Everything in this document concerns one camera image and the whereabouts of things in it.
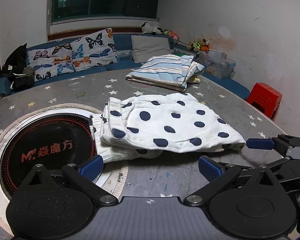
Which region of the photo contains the blue sofa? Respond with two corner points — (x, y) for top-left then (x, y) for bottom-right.
(0, 33), (250, 100)

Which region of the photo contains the white black plush toy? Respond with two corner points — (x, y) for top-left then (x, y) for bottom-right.
(141, 22), (164, 35)

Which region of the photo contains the round black induction cooker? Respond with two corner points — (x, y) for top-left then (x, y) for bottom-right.
(0, 113), (97, 198)

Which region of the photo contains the left butterfly pillow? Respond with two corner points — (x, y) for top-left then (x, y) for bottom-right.
(26, 42), (75, 82)

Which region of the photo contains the grey cushion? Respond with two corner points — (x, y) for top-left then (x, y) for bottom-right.
(131, 35), (171, 63)

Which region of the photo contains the clear plastic storage box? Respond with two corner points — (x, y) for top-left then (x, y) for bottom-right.
(199, 49), (236, 79)

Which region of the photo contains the right butterfly pillow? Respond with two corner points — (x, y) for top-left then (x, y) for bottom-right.
(71, 28), (119, 72)

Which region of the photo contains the grey star-pattern table cover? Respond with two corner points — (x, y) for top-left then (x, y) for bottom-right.
(0, 70), (286, 197)

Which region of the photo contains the red plastic stool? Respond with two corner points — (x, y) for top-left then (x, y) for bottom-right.
(247, 82), (282, 120)

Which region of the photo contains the orange green plush toy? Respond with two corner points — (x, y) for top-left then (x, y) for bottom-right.
(187, 38), (210, 53)

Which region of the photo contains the white navy-dotted garment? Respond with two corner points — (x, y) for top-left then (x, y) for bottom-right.
(92, 93), (245, 163)

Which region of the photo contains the black bag on sofa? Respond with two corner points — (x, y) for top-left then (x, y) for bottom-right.
(1, 43), (27, 75)

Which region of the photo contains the butterfly pillow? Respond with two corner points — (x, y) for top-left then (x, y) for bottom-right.
(71, 28), (119, 72)
(26, 42), (75, 82)

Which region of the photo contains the dark clothes pile on sofa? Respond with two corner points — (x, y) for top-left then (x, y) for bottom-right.
(10, 66), (35, 93)

